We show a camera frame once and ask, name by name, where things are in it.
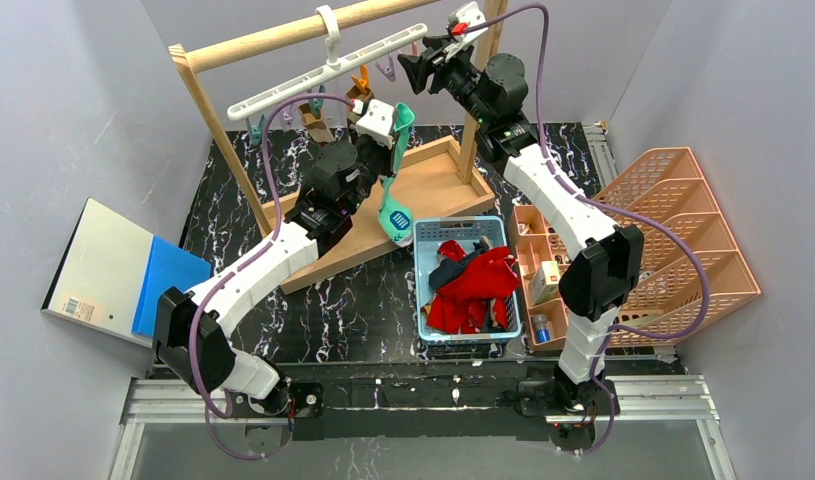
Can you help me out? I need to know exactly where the mint green patterned sock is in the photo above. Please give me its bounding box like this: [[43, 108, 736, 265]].
[[378, 103, 415, 247]]

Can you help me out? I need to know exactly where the dark navy sock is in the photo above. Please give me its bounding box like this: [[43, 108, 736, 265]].
[[430, 241, 514, 333]]

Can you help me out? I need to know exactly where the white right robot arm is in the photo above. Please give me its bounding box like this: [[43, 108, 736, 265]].
[[397, 36, 644, 407]]

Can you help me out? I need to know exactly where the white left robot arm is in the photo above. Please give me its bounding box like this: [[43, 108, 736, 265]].
[[153, 133, 397, 400]]

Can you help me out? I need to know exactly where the white plastic clip hanger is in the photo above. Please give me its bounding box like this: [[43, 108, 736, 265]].
[[226, 5, 428, 121]]

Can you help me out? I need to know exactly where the beige brown sock right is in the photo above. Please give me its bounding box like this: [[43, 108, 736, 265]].
[[346, 86, 375, 124]]

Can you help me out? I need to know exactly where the beige brown sock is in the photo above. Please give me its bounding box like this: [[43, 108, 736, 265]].
[[346, 86, 375, 124], [297, 102, 334, 144]]

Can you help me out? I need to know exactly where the beige brown sock left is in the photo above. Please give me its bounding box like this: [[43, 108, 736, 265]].
[[297, 102, 334, 144]]

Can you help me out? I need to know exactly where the lilac clothespin right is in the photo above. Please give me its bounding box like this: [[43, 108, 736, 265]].
[[374, 54, 397, 82]]

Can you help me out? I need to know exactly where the lilac clothespin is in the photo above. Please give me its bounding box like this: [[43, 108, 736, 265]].
[[280, 103, 295, 131], [374, 54, 397, 82]]

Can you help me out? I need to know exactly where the orange clothespin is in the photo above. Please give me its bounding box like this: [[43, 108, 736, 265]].
[[351, 65, 371, 95]]

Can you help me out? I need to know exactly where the teal clothespin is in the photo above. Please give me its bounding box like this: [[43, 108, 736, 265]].
[[307, 85, 326, 118], [245, 115, 266, 148]]

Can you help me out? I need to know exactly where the lilac clothespin left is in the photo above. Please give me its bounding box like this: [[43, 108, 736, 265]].
[[280, 103, 295, 131]]

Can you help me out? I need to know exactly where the teal clothespin far left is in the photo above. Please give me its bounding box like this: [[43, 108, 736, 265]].
[[245, 115, 266, 148]]

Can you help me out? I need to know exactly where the red sock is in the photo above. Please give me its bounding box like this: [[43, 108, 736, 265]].
[[425, 239, 522, 336]]

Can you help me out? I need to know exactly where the white cardboard box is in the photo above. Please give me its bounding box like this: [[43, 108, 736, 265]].
[[528, 260, 561, 306]]

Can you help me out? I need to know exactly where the blue capped bottle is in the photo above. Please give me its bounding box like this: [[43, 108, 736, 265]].
[[530, 314, 552, 344]]

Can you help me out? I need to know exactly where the peach plastic desk organizer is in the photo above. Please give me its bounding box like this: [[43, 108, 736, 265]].
[[508, 147, 761, 351]]

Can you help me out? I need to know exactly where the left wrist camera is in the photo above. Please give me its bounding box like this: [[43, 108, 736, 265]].
[[353, 99, 396, 149]]

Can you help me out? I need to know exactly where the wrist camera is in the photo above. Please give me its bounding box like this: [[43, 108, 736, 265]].
[[442, 1, 487, 62], [353, 99, 396, 149]]

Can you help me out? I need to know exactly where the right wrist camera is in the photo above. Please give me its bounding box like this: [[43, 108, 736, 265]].
[[442, 1, 487, 62]]

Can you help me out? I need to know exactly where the grey metal rail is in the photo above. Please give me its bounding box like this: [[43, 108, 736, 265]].
[[582, 121, 619, 187]]

